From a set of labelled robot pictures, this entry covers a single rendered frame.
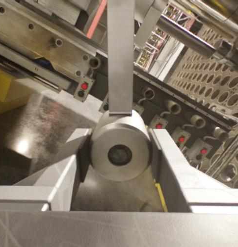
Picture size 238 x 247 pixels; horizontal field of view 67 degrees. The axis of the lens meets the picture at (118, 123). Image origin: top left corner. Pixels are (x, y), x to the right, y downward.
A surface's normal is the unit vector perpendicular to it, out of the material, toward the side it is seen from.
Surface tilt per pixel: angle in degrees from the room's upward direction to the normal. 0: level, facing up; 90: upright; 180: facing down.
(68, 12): 90
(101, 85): 90
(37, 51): 90
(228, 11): 131
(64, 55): 90
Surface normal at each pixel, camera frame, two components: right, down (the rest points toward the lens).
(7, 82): -0.02, 0.30
